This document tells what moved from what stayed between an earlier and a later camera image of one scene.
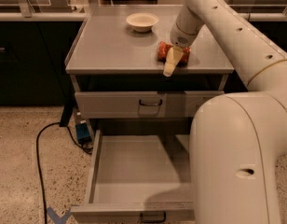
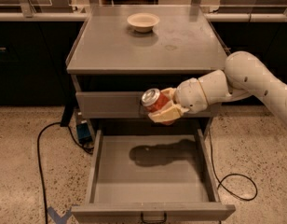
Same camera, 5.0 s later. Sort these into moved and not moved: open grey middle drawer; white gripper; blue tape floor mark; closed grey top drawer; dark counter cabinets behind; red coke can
Moved: red coke can; white gripper
Not moved: closed grey top drawer; blue tape floor mark; open grey middle drawer; dark counter cabinets behind
